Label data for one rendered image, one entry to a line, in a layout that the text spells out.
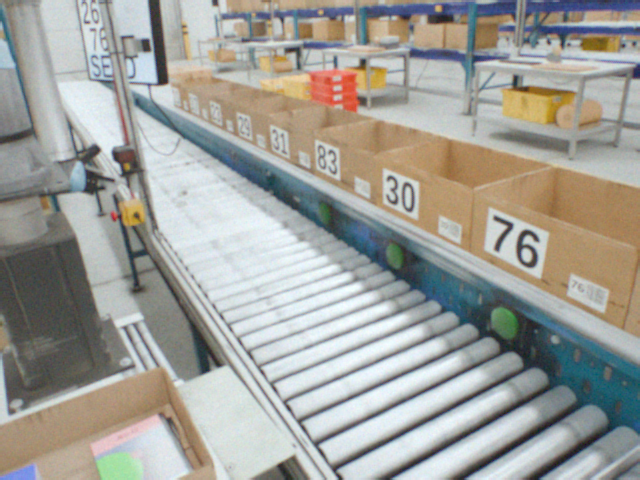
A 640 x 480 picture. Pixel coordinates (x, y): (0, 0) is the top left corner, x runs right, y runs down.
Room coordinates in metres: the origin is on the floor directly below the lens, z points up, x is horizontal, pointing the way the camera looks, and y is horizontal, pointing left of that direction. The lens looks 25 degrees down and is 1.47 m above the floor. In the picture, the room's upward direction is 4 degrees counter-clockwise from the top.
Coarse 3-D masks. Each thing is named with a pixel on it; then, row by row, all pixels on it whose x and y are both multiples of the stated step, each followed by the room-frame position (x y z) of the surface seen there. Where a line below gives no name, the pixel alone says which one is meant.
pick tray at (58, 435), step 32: (128, 384) 0.76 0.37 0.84; (160, 384) 0.79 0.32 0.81; (32, 416) 0.68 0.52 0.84; (64, 416) 0.71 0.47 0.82; (96, 416) 0.73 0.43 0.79; (128, 416) 0.76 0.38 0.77; (0, 448) 0.65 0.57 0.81; (32, 448) 0.67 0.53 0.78; (64, 448) 0.69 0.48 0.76; (192, 448) 0.67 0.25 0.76
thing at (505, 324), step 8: (496, 312) 0.93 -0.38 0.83; (504, 312) 0.91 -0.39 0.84; (496, 320) 0.93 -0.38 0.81; (504, 320) 0.91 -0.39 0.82; (512, 320) 0.89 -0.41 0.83; (496, 328) 0.92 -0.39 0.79; (504, 328) 0.90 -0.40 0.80; (512, 328) 0.89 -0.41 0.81; (504, 336) 0.90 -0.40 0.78; (512, 336) 0.89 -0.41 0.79
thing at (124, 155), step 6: (126, 144) 1.63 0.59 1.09; (114, 150) 1.59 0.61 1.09; (120, 150) 1.57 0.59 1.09; (126, 150) 1.57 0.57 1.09; (132, 150) 1.58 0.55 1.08; (114, 156) 1.58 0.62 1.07; (120, 156) 1.56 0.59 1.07; (126, 156) 1.57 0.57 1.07; (132, 156) 1.57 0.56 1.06; (120, 162) 1.56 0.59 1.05; (126, 162) 1.56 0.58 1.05; (132, 162) 1.57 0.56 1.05; (120, 168) 1.63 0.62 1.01; (126, 168) 1.60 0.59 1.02; (132, 168) 1.63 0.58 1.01; (120, 174) 1.62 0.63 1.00; (132, 174) 1.62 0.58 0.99
